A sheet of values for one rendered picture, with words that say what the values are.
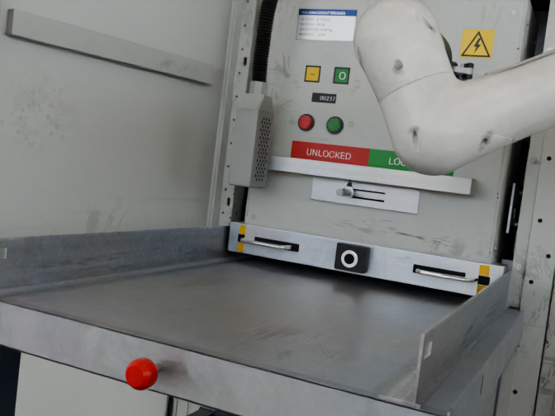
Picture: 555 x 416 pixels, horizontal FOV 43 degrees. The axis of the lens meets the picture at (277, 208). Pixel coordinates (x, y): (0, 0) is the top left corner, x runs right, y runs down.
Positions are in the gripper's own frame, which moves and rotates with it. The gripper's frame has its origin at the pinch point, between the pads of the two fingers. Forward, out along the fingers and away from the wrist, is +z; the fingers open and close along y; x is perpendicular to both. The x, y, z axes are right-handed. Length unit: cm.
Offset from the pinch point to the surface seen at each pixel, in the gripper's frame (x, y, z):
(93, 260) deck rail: -35, -42, -38
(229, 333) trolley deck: -38, -11, -51
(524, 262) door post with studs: -29.8, 15.9, 8.3
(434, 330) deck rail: -32, 14, -56
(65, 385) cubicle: -76, -82, 6
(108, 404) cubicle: -77, -69, 6
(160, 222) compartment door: -32, -52, -5
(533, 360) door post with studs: -47, 20, 8
